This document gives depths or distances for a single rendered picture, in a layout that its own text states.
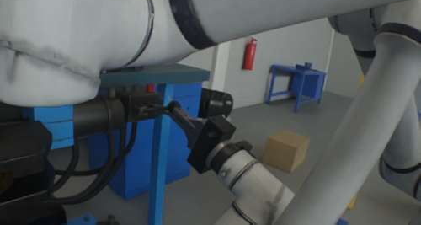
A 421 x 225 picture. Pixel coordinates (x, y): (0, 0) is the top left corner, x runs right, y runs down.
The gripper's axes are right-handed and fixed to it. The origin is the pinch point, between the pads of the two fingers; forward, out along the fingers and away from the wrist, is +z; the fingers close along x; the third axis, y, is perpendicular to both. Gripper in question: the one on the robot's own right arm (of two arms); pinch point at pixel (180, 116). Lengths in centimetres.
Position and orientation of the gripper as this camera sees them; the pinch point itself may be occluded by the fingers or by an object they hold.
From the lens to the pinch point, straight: 67.0
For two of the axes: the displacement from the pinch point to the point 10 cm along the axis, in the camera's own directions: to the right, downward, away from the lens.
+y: -6.2, 1.0, -7.8
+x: -4.0, 8.1, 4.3
